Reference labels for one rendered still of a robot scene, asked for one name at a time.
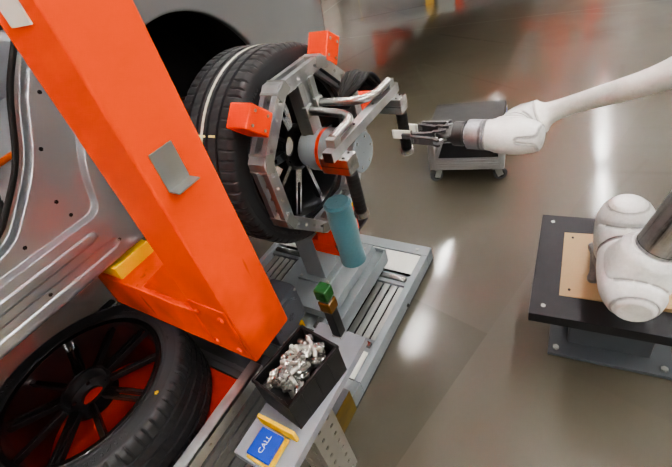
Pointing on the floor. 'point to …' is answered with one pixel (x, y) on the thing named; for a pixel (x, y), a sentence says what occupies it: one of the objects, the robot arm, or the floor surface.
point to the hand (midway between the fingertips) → (404, 131)
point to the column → (331, 446)
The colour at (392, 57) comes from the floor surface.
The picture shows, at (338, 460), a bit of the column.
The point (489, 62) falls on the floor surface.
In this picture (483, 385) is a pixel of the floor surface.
